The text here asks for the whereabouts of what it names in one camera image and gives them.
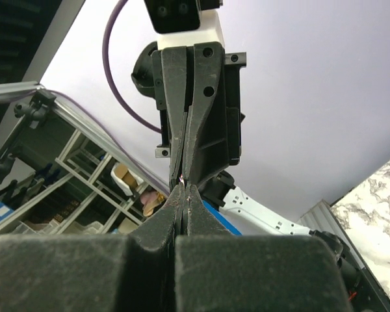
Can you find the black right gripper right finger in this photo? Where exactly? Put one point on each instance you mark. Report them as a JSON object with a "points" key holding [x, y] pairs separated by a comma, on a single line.
{"points": [[256, 273]]}

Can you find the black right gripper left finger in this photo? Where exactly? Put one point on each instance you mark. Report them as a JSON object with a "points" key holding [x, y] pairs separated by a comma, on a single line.
{"points": [[105, 272]]}

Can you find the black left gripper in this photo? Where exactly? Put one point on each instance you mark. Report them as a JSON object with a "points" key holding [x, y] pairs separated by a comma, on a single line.
{"points": [[197, 92]]}

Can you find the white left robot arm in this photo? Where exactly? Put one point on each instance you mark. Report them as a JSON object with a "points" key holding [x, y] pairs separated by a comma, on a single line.
{"points": [[222, 193]]}

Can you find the metal storage shelf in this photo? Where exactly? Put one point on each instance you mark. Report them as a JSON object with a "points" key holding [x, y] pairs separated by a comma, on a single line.
{"points": [[60, 173]]}

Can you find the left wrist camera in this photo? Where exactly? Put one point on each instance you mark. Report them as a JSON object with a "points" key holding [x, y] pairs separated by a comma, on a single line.
{"points": [[184, 23]]}

